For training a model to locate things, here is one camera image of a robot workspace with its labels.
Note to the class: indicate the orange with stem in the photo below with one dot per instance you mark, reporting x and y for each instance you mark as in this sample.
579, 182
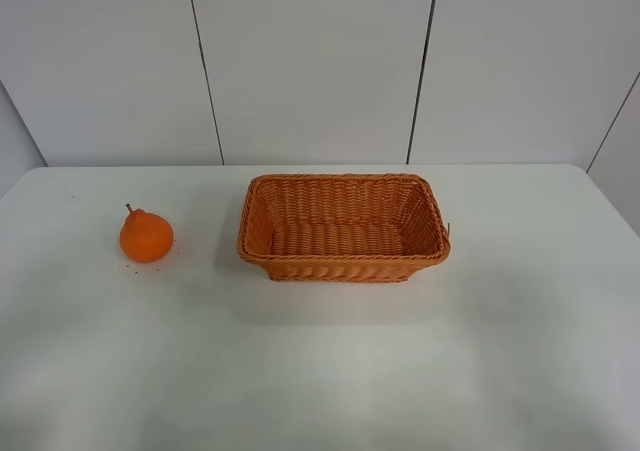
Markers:
145, 237

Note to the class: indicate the orange wicker basket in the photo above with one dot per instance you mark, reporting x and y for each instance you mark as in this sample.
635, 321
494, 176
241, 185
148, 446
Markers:
363, 228

